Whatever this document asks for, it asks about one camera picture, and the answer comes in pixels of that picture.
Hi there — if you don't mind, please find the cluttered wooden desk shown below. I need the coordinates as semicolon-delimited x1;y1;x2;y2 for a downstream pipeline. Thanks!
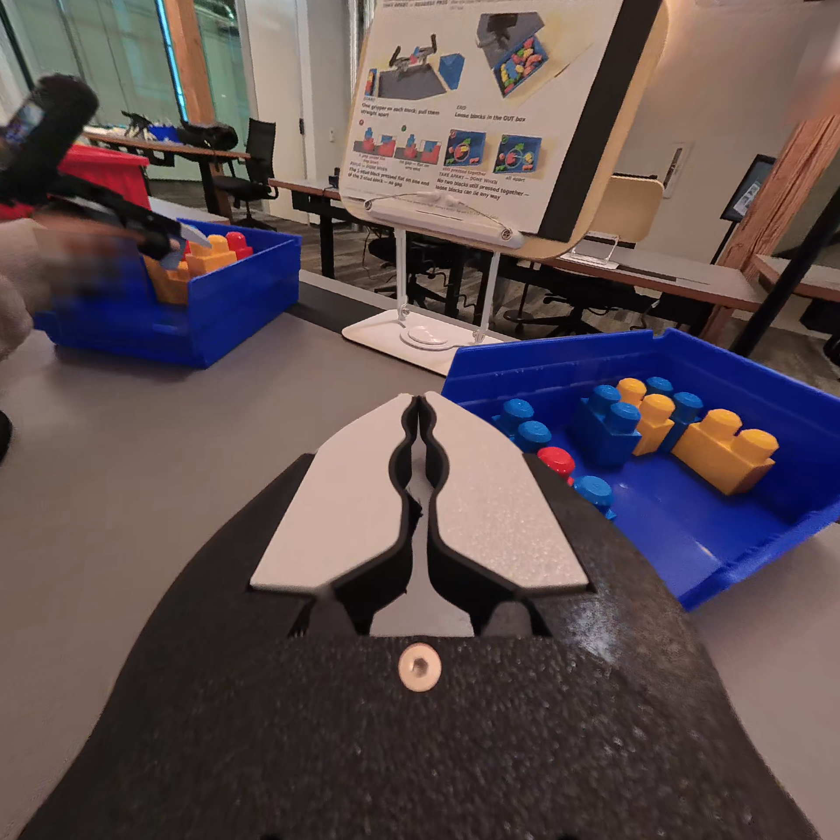
82;130;252;219

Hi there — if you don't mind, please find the blue plastic bin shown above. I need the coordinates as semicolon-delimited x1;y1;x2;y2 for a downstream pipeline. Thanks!
33;220;303;370
441;328;840;611

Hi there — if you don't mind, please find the black pole with camera box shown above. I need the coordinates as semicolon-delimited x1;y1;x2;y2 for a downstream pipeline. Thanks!
730;190;840;359

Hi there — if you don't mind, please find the black bag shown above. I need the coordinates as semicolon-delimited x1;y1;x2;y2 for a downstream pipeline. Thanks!
176;121;239;151

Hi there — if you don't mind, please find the black framed sign on stand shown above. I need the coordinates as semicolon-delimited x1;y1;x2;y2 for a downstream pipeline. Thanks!
712;154;777;265

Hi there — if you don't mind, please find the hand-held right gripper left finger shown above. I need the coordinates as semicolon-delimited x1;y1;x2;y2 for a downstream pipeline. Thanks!
249;394;424;636

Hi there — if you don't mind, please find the person's left hand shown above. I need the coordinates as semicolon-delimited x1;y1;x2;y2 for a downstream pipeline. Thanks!
33;217;143;298

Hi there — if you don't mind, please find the plain wooden board on stand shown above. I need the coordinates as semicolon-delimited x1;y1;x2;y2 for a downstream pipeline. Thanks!
570;175;665;271

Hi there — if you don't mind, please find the red plastic bin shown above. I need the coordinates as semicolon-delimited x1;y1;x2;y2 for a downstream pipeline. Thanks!
56;144;151;212

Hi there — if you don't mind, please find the person's left forearm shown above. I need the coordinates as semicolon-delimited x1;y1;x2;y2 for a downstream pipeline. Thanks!
0;218;48;363

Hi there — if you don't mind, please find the rough wooden post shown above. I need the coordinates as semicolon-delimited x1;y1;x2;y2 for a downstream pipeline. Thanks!
702;112;840;347

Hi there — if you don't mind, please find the black office chair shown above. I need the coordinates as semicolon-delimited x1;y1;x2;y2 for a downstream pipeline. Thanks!
504;274;658;340
213;118;280;232
366;228;462;298

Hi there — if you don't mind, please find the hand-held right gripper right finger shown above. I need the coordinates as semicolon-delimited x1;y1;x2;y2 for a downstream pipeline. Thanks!
420;390;590;636

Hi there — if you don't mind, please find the wooden sign board with paper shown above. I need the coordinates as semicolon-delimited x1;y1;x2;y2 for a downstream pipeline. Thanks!
338;0;670;261

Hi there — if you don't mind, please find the wooden pillar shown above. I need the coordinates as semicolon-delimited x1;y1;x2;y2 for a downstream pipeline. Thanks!
163;0;218;126

